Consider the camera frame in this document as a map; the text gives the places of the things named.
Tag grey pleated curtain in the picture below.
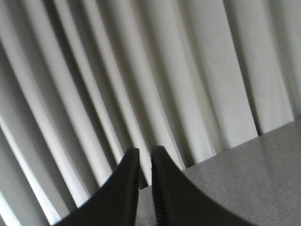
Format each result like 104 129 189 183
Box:
0 0 301 226

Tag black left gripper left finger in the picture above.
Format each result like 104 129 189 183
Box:
56 148 140 226

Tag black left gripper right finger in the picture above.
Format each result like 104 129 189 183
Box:
151 146 251 226

